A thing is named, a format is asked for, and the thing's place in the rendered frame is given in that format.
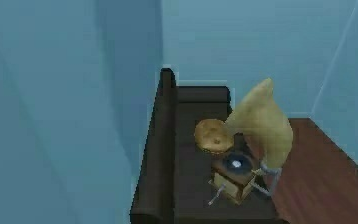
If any round tan cushion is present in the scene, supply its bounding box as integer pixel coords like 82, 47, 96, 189
193, 118, 235, 155

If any dark brown sofa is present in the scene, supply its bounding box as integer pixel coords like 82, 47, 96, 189
129, 67, 290, 224

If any brass horn gramophone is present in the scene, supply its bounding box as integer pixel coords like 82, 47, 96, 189
207, 77, 294, 206

